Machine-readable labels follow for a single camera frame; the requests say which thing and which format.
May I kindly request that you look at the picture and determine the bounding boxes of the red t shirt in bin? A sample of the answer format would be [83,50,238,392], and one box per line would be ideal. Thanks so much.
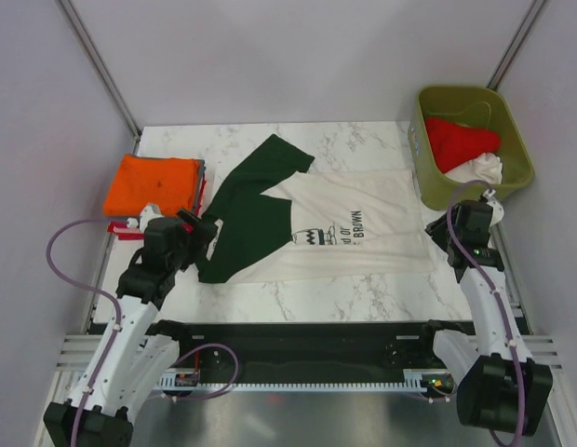
[425,117,501,173]

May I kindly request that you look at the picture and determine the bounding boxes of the right aluminium side rail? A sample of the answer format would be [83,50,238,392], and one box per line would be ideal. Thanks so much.
[490,223,533,335]

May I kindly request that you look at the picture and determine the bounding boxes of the olive green plastic bin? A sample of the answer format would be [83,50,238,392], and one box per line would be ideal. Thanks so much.
[408,85,534,210]

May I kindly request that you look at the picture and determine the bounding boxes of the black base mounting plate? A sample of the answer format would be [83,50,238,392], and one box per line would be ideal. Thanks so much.
[143,319,457,386]

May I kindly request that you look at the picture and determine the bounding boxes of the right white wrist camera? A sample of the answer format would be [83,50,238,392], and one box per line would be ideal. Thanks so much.
[482,191,504,227]

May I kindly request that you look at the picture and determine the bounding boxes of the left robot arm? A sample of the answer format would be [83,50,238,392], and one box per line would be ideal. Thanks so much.
[43,204,218,446]

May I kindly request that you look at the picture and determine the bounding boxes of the left aluminium frame post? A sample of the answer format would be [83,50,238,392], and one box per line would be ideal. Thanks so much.
[55,0,141,142]

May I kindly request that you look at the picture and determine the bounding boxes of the white garment in bin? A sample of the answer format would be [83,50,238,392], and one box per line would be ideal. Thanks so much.
[446,153,503,185]

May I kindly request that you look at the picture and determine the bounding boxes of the blue label on bin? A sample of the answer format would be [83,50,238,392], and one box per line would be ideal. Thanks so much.
[408,123,425,159]

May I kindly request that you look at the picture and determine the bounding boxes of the right aluminium frame post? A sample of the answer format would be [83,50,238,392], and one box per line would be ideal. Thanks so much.
[486,0,550,91]

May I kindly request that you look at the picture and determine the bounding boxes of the aluminium frame post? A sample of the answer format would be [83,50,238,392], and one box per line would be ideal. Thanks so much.
[55,0,141,142]
[486,0,550,91]

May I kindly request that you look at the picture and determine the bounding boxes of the orange folded t shirt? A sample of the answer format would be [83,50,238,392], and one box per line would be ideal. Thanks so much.
[103,154,201,220]

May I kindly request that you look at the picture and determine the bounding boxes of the red folded t shirt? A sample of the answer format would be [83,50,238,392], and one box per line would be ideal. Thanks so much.
[107,178,207,240]

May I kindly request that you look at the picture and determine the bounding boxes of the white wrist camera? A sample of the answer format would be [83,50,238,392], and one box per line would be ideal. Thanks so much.
[482,191,504,227]
[127,203,163,233]

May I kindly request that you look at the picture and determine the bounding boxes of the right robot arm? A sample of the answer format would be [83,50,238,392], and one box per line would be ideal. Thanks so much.
[416,199,553,441]

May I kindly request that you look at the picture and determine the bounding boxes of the white slotted cable duct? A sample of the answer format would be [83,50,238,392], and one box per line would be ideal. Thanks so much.
[154,369,450,393]

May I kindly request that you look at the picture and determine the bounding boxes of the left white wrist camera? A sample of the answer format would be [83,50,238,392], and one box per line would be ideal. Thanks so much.
[127,203,163,233]

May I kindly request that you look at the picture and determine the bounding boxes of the white and green t shirt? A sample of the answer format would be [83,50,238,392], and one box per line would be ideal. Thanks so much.
[196,135,433,284]

